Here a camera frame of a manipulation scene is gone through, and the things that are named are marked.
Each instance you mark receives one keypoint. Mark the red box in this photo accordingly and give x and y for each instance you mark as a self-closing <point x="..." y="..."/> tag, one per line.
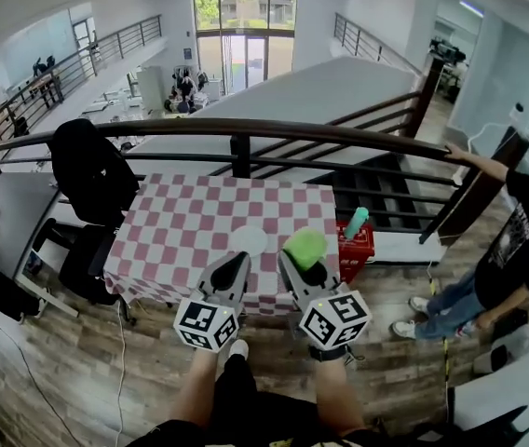
<point x="356" y="252"/>

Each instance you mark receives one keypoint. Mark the green leafy vegetable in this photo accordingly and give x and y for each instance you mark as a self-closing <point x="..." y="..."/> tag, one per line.
<point x="305" y="247"/>

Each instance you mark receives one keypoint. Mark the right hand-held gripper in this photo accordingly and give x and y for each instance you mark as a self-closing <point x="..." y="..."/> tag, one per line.
<point x="329" y="315"/>

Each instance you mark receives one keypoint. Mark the person's white shoe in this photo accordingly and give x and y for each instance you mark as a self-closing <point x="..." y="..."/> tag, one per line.
<point x="239" y="348"/>

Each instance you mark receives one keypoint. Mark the dark curved metal railing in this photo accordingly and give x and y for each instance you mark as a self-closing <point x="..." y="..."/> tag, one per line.
<point x="246" y="131"/>

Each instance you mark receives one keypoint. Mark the black jacket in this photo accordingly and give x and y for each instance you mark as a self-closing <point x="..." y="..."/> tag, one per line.
<point x="92" y="170"/>

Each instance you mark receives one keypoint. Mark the person's black shorts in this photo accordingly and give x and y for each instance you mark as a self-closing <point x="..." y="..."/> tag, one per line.
<point x="255" y="412"/>

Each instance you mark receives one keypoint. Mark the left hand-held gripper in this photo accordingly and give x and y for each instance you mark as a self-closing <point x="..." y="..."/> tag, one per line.
<point x="206" y="317"/>

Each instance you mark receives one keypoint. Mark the person's left forearm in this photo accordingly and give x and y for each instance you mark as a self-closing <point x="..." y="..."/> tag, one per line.
<point x="195" y="389"/>

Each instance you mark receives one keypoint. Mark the teal bottle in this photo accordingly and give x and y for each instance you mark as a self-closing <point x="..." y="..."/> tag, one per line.
<point x="356" y="221"/>

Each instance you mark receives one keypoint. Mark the white round dish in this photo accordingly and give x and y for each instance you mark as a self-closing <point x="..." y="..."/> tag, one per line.
<point x="249" y="240"/>

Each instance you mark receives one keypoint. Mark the white table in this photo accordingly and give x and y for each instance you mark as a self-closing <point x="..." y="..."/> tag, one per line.
<point x="511" y="389"/>

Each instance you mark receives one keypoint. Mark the red white checkered tablecloth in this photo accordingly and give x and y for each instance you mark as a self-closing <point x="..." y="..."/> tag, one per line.
<point x="185" y="221"/>

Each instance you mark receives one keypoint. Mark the grey desk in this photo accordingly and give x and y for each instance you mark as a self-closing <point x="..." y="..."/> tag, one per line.
<point x="10" y="217"/>

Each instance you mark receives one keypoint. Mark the person's right forearm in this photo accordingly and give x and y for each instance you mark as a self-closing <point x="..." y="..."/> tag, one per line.
<point x="336" y="394"/>

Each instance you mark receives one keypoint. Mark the glass entrance door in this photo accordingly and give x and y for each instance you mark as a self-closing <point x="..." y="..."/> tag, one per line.
<point x="245" y="35"/>

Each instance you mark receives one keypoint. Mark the black office chair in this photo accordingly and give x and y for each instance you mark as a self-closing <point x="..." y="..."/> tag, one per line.
<point x="83" y="259"/>

